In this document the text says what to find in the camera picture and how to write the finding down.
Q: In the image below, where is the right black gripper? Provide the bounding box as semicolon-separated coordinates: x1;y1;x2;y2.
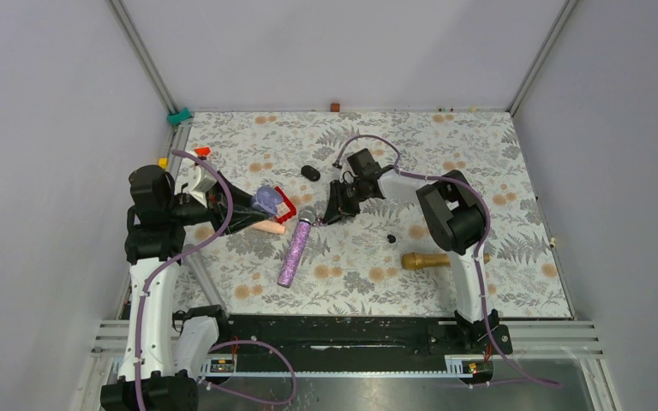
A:
323;179;369;226

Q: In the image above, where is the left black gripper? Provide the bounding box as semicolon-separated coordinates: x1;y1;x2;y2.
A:
167;171;268;235

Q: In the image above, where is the lavender earbud charging case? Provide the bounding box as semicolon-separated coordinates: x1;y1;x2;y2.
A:
249;185;284;216

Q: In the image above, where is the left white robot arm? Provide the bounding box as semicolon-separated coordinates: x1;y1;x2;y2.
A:
99;165;270;410

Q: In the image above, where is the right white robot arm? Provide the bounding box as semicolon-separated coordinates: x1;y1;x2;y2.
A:
322;149;511;356

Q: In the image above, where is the black oval earbud case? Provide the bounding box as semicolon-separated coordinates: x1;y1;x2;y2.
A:
300;164;321;182

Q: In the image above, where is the peach pink microphone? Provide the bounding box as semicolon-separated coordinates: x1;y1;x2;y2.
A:
250;220;286;235

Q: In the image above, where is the floral table mat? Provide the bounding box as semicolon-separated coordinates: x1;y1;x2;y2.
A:
178;111;572;319

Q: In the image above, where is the red toy block tray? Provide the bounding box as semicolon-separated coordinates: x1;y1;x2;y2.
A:
274;186;296;224

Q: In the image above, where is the purple glitter microphone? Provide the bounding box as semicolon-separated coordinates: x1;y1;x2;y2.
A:
277;207;317;288

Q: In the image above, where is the red triangular block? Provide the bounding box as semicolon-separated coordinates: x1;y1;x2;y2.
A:
194;146;211;158

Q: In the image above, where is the gold microphone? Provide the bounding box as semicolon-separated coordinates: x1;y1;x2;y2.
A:
401;253;452;271

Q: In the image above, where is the teal clamp block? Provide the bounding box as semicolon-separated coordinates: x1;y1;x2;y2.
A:
166;107;193;126

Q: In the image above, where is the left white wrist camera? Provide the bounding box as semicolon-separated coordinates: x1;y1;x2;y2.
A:
187;164;217;208

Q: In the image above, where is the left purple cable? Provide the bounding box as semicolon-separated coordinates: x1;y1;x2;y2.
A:
133;149;299;411

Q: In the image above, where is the purple cable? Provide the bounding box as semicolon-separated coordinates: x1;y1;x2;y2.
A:
133;149;299;411
333;134;563;390

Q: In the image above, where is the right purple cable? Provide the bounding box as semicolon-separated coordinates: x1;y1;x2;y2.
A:
333;134;563;390

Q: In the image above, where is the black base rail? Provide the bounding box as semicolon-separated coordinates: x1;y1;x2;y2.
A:
178;308;515;378

